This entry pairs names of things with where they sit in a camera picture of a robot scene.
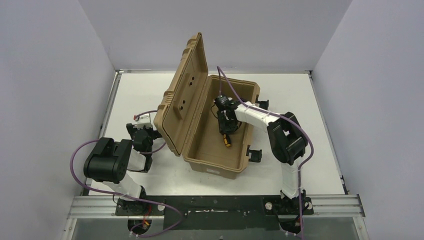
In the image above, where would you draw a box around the tan plastic toolbox bin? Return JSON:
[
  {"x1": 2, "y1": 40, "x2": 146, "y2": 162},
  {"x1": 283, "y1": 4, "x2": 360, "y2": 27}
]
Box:
[{"x1": 153, "y1": 33, "x2": 260, "y2": 179}]

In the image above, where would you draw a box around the black yellow handled screwdriver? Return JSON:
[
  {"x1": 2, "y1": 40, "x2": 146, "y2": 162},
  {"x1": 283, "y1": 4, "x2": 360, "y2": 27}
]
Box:
[{"x1": 223, "y1": 134, "x2": 232, "y2": 148}]

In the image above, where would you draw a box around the black toolbox latch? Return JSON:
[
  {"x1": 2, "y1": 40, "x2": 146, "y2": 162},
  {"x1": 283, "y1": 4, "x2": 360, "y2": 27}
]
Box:
[
  {"x1": 255, "y1": 95, "x2": 270, "y2": 110},
  {"x1": 246, "y1": 145, "x2": 262, "y2": 163}
]

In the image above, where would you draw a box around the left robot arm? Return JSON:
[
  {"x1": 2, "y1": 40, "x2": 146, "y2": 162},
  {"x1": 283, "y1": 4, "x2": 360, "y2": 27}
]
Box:
[{"x1": 83, "y1": 123, "x2": 162, "y2": 216}]

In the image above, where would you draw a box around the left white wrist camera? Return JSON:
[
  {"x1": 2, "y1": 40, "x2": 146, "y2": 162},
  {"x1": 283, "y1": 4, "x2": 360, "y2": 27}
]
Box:
[{"x1": 133, "y1": 113, "x2": 152, "y2": 129}]

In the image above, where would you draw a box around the black front toolbox latch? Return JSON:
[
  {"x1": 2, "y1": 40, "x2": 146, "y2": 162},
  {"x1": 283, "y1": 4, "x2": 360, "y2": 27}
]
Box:
[{"x1": 246, "y1": 145, "x2": 262, "y2": 163}]

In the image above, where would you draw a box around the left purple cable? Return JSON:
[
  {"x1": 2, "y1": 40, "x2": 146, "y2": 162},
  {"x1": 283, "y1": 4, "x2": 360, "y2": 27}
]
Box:
[{"x1": 69, "y1": 109, "x2": 184, "y2": 239}]

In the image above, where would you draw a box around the black rear toolbox latch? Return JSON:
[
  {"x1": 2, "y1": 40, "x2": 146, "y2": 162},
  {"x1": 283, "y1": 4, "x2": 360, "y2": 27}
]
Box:
[{"x1": 255, "y1": 95, "x2": 270, "y2": 110}]

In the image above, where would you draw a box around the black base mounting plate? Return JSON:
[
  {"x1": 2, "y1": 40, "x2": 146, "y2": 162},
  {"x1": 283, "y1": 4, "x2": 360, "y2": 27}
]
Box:
[{"x1": 113, "y1": 195, "x2": 314, "y2": 234}]

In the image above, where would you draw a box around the aluminium frame rail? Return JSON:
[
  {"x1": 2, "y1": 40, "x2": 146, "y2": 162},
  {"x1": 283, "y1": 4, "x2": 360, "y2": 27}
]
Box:
[{"x1": 68, "y1": 194, "x2": 365, "y2": 219}]

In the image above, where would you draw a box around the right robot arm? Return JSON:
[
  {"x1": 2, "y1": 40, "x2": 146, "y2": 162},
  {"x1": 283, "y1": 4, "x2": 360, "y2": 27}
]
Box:
[{"x1": 213, "y1": 94, "x2": 312, "y2": 215}]

